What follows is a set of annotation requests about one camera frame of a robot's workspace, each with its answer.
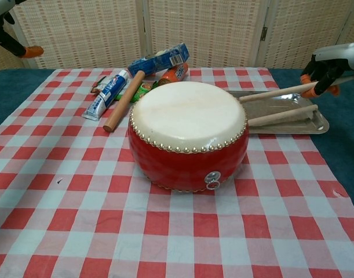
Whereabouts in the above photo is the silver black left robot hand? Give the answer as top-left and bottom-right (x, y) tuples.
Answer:
(0, 0), (45, 58)

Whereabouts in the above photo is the stainless steel tray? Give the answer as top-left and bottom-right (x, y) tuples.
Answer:
(225, 91), (330, 136)

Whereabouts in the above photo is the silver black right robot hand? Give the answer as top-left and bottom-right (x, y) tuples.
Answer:
(300, 42), (354, 98)

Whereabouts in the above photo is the red drum with white skin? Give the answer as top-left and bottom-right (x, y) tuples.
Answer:
(127, 81), (250, 194)

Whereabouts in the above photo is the orange snack packet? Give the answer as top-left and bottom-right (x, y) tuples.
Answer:
(158, 62), (189, 87)

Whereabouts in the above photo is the blue cookie package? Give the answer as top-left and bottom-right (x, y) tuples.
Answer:
(127, 42), (191, 78)

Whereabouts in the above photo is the green snack packet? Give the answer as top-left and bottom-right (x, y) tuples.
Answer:
(115, 81), (159, 104)

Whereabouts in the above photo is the light wooden drumstick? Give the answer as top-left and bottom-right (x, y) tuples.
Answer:
(239, 74), (354, 103)
(247, 104), (319, 127)

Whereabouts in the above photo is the white blue toothpaste tube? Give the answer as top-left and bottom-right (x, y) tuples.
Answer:
(81, 69), (129, 121)

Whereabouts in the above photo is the wooden rolling pin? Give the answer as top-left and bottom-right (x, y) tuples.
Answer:
(103, 70), (145, 133)

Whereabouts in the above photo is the red white checkered tablecloth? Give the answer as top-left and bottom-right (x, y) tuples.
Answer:
(0, 67), (354, 278)

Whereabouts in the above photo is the silver brown foil packet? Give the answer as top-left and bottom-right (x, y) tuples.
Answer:
(91, 75), (112, 95)

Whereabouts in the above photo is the woven bamboo folding screen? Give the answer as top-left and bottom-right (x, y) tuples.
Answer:
(0, 0), (354, 73)

